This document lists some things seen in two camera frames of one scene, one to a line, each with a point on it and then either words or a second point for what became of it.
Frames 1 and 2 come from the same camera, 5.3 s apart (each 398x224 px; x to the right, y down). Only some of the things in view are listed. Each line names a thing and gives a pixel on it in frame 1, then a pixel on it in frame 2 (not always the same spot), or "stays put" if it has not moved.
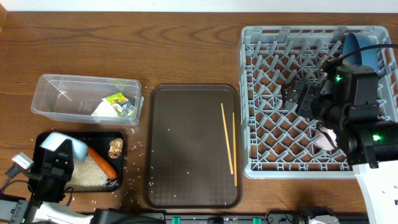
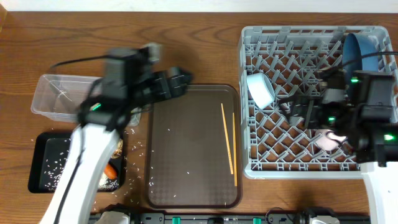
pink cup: (324, 142) stays put
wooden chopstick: (227, 140) stays put
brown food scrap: (115, 148) stays put
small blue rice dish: (53, 141) → (260, 89)
